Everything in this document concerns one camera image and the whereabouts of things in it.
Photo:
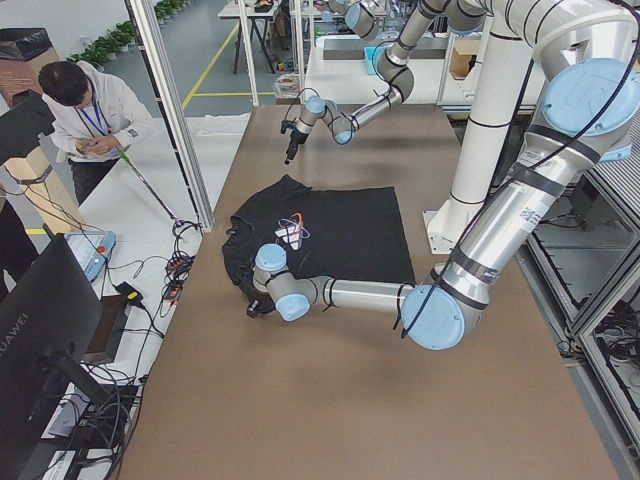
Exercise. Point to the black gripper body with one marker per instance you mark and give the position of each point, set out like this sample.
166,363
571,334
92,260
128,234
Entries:
245,281
296,136

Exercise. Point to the black printed t-shirt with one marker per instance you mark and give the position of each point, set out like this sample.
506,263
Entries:
347,234

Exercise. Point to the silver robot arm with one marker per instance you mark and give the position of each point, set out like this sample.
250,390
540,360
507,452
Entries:
391,66
555,96

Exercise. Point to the red black power strip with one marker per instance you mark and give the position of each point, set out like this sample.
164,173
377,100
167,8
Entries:
177,271

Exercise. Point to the blue teach pendant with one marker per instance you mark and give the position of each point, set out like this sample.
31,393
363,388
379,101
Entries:
92,250

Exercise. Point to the person in white hoodie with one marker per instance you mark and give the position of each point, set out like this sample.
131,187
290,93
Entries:
97,116

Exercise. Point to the black Huawei monitor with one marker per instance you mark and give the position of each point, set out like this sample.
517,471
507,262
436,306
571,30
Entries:
47,324

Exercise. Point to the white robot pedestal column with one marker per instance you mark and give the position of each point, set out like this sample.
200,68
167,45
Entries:
500,84

